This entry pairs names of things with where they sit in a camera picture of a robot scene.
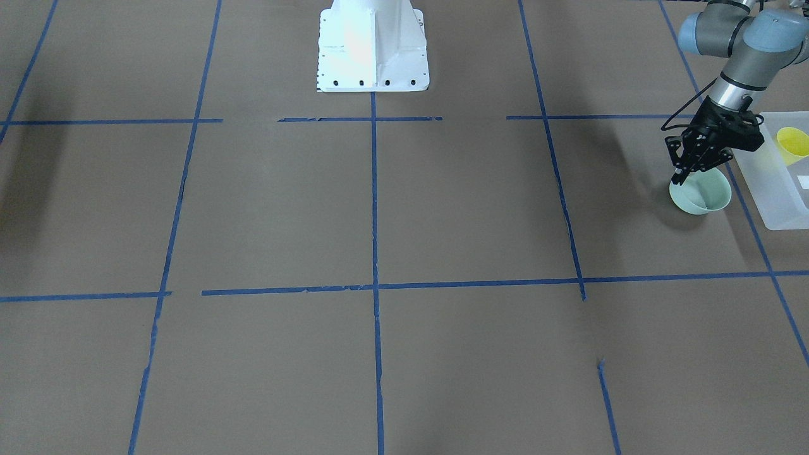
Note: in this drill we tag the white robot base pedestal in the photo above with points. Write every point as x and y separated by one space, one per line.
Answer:
372 46

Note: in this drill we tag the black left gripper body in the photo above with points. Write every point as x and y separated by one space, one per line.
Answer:
706 121

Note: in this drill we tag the translucent white plastic box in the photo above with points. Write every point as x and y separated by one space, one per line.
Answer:
779 190

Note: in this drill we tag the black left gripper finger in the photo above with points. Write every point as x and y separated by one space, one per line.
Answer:
679 176

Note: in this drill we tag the yellow plastic cup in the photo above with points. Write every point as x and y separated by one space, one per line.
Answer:
792 144

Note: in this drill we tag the pale green ceramic bowl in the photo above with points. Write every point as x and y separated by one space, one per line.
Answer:
702 192

